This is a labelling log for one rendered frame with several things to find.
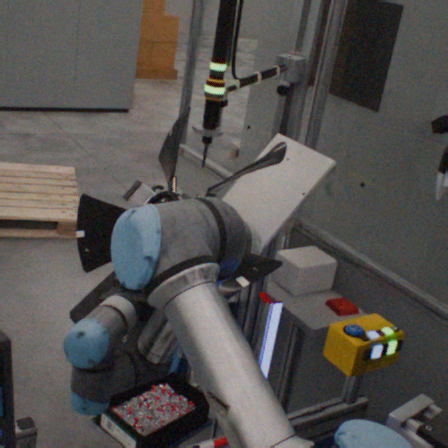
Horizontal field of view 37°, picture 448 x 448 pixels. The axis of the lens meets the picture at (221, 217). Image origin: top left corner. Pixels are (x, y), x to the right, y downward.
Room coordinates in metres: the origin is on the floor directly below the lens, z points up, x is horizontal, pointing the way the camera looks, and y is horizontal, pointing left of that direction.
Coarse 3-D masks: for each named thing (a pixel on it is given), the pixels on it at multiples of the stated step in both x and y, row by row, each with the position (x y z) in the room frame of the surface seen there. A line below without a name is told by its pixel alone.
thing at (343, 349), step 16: (352, 320) 1.43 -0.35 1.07; (368, 320) 1.44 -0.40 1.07; (384, 320) 1.45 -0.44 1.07; (336, 336) 1.37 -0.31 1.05; (352, 336) 1.35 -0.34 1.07; (368, 336) 1.36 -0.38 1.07; (384, 336) 1.38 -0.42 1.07; (400, 336) 1.40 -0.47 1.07; (336, 352) 1.36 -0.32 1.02; (352, 352) 1.32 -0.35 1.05; (352, 368) 1.32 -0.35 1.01; (368, 368) 1.35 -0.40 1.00
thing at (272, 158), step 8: (280, 144) 1.66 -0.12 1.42; (272, 152) 1.61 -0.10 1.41; (280, 152) 1.56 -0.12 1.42; (264, 160) 1.56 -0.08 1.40; (272, 160) 1.53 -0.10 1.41; (280, 160) 1.51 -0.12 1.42; (248, 168) 1.56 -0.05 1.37; (256, 168) 1.52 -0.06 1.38; (232, 176) 1.56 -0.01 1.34; (216, 184) 1.57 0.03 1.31; (224, 184) 1.61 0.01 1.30; (208, 192) 1.58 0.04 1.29; (216, 192) 1.64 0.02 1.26
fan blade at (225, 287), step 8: (248, 256) 1.42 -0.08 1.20; (256, 256) 1.42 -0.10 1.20; (240, 264) 1.38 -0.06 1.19; (248, 264) 1.38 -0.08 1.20; (256, 264) 1.38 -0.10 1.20; (264, 264) 1.38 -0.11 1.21; (272, 264) 1.37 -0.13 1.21; (280, 264) 1.37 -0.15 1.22; (240, 272) 1.35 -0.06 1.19; (248, 272) 1.35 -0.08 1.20; (264, 272) 1.34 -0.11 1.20; (232, 280) 1.32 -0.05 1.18; (248, 280) 1.32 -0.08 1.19; (256, 280) 1.31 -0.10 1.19; (224, 288) 1.29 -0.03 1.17; (232, 288) 1.29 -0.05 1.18; (240, 288) 1.29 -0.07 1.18; (224, 296) 1.27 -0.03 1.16
